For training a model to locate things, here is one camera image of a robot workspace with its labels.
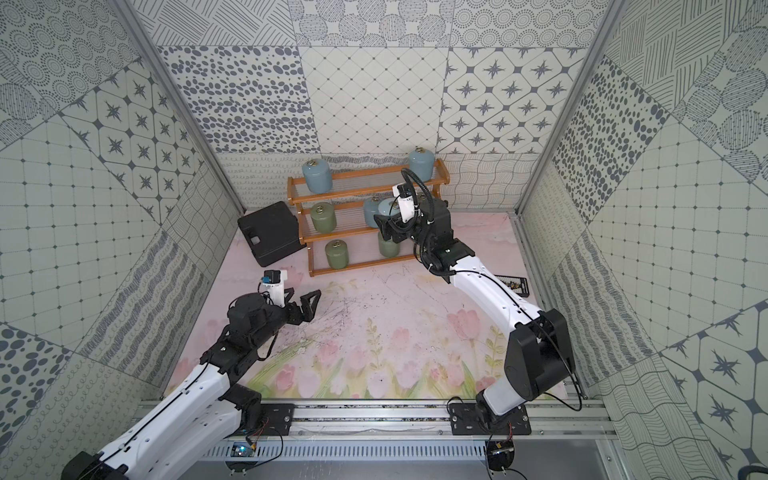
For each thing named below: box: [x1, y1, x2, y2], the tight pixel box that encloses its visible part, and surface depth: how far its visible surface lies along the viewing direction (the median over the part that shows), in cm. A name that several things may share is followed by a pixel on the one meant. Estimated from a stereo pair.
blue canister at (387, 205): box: [378, 197, 400, 216], surface depth 76 cm
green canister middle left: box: [310, 202, 337, 234], surface depth 92 cm
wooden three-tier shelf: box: [286, 158, 450, 277], surface depth 97 cm
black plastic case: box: [237, 201, 306, 267], surface depth 113 cm
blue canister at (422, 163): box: [409, 147, 435, 183], surface depth 88 cm
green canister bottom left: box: [325, 239, 349, 269], surface depth 100 cm
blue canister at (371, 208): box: [364, 196, 381, 229], surface depth 93 cm
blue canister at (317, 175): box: [302, 158, 333, 194], surface depth 84 cm
